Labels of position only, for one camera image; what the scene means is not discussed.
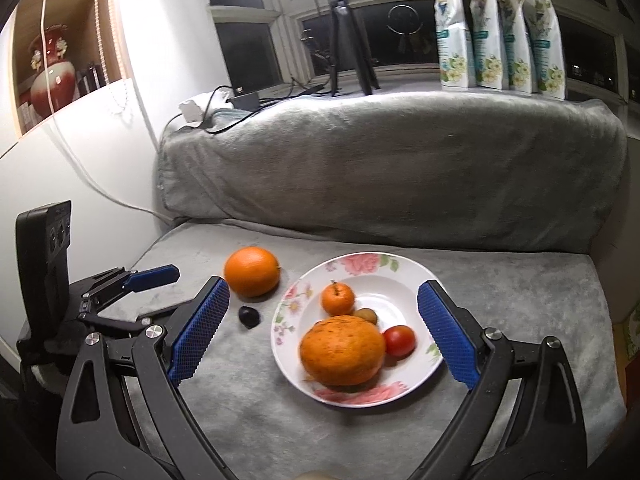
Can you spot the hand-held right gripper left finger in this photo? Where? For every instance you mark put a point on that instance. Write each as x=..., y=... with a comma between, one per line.
x=200, y=330

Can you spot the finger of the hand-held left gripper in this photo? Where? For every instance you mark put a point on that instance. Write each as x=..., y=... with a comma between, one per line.
x=155, y=275
x=125, y=322

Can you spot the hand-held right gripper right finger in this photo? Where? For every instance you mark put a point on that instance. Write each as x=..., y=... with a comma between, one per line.
x=445, y=335

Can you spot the red tomato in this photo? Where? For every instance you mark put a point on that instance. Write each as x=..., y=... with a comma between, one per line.
x=400, y=341

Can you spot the small dark plum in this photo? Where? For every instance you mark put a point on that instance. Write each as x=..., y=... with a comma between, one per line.
x=248, y=316

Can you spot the smooth bright orange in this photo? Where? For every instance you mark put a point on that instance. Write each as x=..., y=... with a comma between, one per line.
x=251, y=271

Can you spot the small brown kiwi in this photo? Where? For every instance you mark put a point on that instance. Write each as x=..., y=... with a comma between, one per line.
x=367, y=316

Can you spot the white floral plate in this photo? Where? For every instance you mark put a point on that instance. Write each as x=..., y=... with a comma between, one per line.
x=370, y=280

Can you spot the large rough-skinned orange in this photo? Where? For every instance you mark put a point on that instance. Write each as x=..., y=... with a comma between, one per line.
x=342, y=351

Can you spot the small tangerine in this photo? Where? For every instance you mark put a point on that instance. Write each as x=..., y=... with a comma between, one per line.
x=337, y=300

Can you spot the person's right hand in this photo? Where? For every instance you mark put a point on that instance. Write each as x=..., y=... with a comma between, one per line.
x=320, y=475

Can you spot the white cabinet with wooden niche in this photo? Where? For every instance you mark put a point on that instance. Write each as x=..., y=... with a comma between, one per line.
x=75, y=160

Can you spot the white power strip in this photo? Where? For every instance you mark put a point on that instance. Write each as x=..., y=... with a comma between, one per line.
x=192, y=110

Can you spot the grey fleece bolster cushion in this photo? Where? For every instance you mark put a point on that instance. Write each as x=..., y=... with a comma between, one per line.
x=375, y=175

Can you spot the red and white vase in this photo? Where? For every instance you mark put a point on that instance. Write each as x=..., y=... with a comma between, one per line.
x=52, y=90

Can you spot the dark bottle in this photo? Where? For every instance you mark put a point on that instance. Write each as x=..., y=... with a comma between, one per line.
x=82, y=84
x=94, y=76

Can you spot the black power adapter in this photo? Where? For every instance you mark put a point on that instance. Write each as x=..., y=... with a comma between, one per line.
x=245, y=100

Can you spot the white floral refill pouch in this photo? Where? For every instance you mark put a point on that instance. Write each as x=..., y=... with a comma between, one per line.
x=452, y=60
x=487, y=65
x=520, y=67
x=550, y=75

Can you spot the black tripod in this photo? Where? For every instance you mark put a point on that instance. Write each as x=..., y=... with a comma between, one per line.
x=345, y=25

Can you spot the window with white frame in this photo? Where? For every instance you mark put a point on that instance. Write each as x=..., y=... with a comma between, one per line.
x=287, y=50

